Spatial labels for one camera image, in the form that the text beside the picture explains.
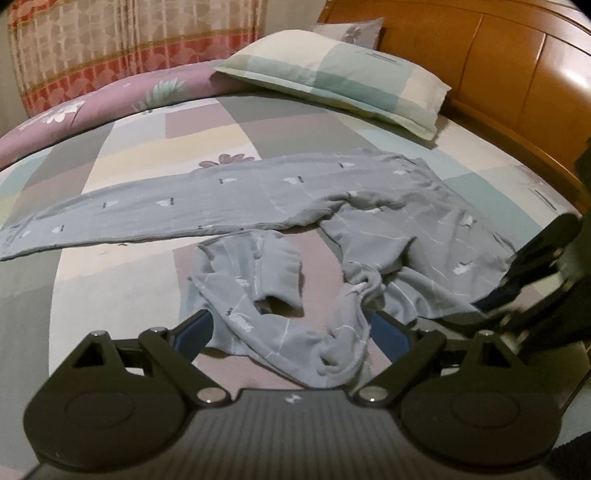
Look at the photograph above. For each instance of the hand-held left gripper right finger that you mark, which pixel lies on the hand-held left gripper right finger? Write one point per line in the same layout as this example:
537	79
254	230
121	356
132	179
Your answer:
390	337

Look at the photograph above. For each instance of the pink floral quilt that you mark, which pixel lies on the pink floral quilt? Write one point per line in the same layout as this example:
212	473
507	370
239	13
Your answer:
138	97

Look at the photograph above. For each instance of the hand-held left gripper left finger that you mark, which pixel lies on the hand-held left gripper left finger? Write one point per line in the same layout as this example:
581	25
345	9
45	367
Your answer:
196	330

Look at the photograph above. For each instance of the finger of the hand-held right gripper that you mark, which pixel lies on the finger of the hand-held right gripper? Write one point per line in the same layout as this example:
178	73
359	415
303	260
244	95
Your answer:
503	295
540	249

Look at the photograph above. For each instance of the wooden headboard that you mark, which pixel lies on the wooden headboard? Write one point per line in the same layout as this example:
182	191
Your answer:
508	69

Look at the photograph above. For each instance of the floral pillow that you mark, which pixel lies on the floral pillow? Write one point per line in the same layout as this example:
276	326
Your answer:
351	32

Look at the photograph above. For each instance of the orange patterned curtain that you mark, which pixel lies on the orange patterned curtain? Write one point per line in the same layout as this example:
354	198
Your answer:
115	37

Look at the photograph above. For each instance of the grey pajama top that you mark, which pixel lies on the grey pajama top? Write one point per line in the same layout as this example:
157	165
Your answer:
415	240

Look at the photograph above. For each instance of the checked pillow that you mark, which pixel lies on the checked pillow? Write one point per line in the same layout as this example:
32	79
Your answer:
332	78

